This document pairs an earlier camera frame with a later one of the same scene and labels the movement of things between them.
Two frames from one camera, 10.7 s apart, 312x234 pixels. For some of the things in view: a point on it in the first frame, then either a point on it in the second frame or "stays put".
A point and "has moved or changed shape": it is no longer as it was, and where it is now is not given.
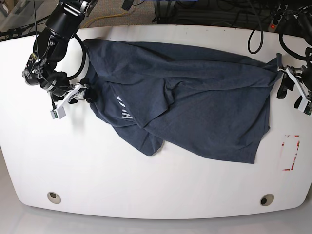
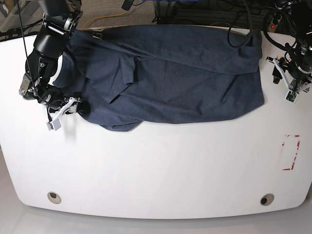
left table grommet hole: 54,197 stays put
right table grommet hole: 266,199 stays put
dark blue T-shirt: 212,105 has moved or changed shape
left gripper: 78,92 to 84,107
